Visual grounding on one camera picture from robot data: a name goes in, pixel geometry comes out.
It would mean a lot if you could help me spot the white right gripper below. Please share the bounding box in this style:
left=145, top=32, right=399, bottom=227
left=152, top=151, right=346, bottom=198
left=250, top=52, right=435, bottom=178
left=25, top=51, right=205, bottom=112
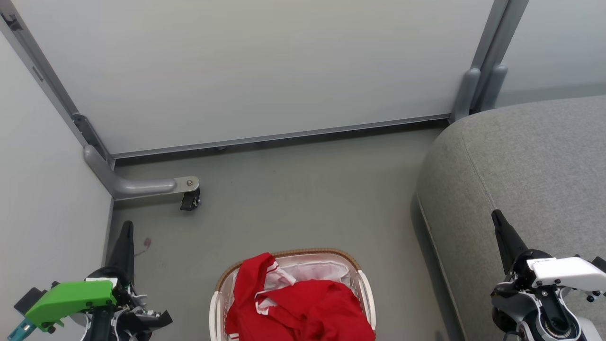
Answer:
left=491, top=209, right=606, bottom=291

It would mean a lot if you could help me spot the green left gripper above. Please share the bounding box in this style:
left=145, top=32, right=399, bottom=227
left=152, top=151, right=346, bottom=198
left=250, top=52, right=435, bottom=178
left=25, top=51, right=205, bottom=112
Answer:
left=14, top=220, right=145, bottom=332

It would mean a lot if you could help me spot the red garment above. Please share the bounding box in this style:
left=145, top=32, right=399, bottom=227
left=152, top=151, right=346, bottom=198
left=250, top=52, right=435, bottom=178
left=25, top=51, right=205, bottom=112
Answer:
left=225, top=252, right=376, bottom=341

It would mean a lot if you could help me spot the grey fabric sofa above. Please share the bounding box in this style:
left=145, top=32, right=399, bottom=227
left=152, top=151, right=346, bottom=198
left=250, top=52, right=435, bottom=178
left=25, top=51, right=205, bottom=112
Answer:
left=416, top=95, right=606, bottom=341

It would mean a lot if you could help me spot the black caster wheel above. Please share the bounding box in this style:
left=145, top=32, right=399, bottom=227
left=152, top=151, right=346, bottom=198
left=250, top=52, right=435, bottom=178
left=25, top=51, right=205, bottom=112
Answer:
left=179, top=188, right=202, bottom=212

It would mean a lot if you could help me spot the white laundry basket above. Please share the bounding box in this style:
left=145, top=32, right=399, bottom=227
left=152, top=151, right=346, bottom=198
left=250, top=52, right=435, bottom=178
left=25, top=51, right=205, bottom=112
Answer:
left=209, top=248, right=377, bottom=341

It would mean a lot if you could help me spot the white fabric basket liner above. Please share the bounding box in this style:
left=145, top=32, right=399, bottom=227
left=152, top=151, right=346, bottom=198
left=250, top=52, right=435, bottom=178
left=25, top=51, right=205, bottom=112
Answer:
left=263, top=260, right=354, bottom=290

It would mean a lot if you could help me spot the grey partition post with foot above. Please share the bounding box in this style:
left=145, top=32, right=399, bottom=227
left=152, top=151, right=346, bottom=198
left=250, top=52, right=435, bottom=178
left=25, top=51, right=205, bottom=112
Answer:
left=0, top=10, right=200, bottom=200

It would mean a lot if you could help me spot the grey partition bottom rail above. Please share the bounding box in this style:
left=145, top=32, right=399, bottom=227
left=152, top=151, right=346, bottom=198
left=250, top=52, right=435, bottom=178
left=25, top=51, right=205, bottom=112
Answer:
left=111, top=113, right=451, bottom=160

